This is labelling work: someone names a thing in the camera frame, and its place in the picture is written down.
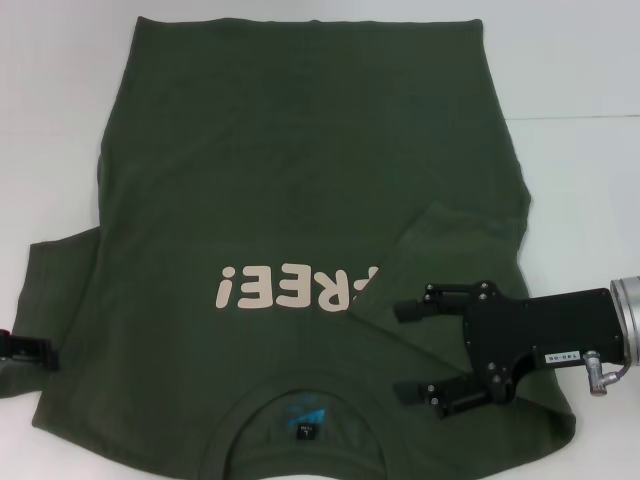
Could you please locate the right gripper cable with connectors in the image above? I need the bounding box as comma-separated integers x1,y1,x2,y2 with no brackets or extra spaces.
584,349,636,400

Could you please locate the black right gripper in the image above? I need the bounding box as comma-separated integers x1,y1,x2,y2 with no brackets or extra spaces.
393,282,626,420

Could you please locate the dark green printed t-shirt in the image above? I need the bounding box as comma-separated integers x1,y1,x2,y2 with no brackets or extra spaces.
0,15,576,480

